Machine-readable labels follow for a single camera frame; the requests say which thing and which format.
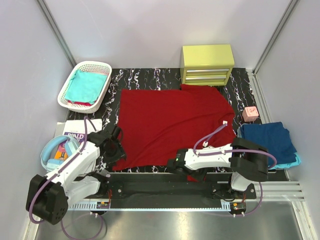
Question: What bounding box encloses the yellow green drawer cabinet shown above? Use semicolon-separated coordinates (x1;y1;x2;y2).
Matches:
180;44;235;87

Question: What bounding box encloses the teal folded t shirt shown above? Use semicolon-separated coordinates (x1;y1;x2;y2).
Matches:
65;69;108;103

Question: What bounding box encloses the white plastic laundry basket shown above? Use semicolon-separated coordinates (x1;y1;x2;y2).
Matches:
57;61;112;114

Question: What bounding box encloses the aluminium frame post right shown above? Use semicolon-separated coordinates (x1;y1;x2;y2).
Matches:
252;0;300;75

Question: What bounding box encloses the pink folded shirt in basket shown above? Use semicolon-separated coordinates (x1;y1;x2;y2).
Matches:
67;100;96;107

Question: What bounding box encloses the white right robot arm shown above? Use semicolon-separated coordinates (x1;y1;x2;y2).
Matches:
166;137;270;199

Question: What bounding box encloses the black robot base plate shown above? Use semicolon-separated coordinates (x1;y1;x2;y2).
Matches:
93;173;257;210

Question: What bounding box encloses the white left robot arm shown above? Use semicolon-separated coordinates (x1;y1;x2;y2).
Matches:
25;126;126;225

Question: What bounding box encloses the light blue shirt under pile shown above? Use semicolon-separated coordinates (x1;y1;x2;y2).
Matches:
236;126;303;170

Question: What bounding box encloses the pink cube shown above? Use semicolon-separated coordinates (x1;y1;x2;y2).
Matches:
242;106;259;122

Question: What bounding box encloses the light blue ring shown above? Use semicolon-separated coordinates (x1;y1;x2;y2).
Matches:
39;135;81;173

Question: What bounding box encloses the aluminium frame post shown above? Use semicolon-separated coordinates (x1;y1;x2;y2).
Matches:
252;0;300;75
35;0;77;67

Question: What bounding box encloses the red t shirt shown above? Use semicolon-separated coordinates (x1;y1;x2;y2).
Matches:
112;84;236;171

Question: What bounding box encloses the aluminium frame post left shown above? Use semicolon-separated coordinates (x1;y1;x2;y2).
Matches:
35;0;77;67

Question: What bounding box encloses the colourful Roald Dahl book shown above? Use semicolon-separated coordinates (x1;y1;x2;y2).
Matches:
53;132;85;161

